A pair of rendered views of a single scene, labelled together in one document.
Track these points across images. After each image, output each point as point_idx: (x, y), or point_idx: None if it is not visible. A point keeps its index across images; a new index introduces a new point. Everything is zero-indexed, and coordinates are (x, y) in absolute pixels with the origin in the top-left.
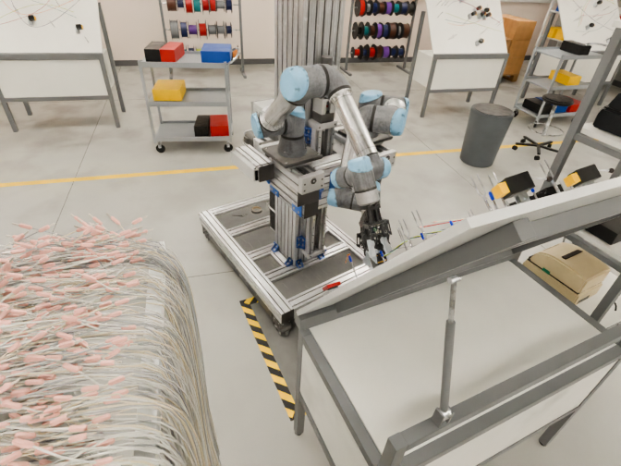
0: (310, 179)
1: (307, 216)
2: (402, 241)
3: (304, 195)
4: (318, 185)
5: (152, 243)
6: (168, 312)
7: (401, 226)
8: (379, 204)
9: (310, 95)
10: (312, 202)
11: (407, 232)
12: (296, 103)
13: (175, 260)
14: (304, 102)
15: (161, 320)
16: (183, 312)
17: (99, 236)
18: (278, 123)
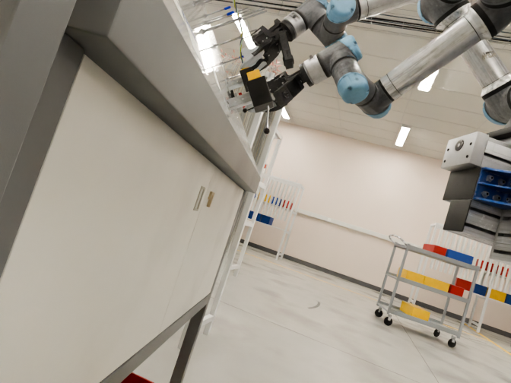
0: (456, 142)
1: (447, 226)
2: (243, 38)
3: (455, 180)
4: (462, 154)
5: (268, 66)
6: (233, 64)
7: (242, 12)
8: (276, 19)
9: (425, 1)
10: (461, 200)
11: (235, 12)
12: (432, 22)
13: (261, 71)
14: (433, 15)
15: (231, 64)
16: (245, 93)
17: (276, 71)
18: (478, 79)
